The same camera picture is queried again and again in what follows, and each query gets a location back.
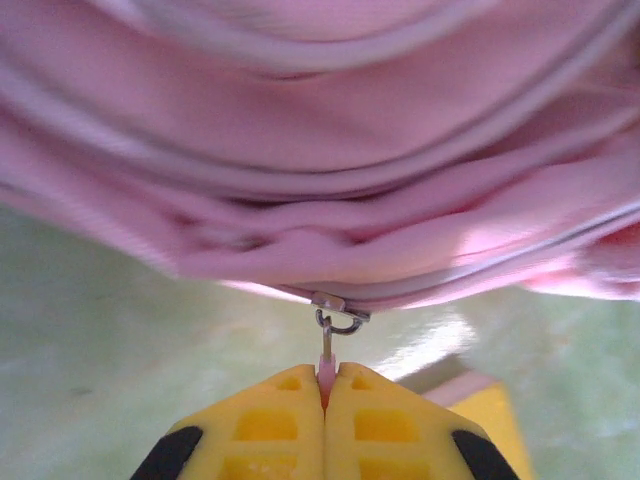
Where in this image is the pink backpack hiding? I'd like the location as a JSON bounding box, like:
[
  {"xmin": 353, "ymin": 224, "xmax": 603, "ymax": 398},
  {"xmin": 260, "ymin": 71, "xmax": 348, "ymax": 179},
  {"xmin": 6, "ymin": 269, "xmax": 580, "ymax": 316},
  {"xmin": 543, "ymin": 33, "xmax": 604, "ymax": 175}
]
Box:
[{"xmin": 0, "ymin": 0, "xmax": 640, "ymax": 312}]

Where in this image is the green marbled table mat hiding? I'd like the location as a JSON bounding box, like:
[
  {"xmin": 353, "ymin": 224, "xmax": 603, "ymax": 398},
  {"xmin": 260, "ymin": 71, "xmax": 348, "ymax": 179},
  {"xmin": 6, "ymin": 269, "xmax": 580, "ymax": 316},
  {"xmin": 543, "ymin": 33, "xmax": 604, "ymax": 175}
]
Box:
[{"xmin": 0, "ymin": 204, "xmax": 640, "ymax": 480}]

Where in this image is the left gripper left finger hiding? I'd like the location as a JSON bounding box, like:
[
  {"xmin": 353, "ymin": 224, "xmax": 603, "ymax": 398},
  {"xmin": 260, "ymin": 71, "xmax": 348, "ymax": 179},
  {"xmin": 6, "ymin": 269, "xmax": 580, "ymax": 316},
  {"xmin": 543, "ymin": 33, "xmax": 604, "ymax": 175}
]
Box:
[{"xmin": 130, "ymin": 363, "xmax": 327, "ymax": 480}]

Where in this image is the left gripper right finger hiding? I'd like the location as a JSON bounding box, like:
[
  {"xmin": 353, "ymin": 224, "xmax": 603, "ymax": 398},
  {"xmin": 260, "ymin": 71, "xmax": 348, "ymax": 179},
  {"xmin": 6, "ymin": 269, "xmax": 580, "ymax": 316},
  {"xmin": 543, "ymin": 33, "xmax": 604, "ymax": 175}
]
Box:
[{"xmin": 323, "ymin": 361, "xmax": 522, "ymax": 480}]

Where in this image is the metal zipper pull pink tab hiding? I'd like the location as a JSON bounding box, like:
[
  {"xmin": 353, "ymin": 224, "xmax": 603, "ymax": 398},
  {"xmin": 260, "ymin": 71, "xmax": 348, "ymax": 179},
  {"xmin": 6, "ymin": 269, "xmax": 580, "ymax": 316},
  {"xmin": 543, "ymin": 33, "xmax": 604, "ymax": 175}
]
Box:
[{"xmin": 310, "ymin": 292, "xmax": 372, "ymax": 401}]

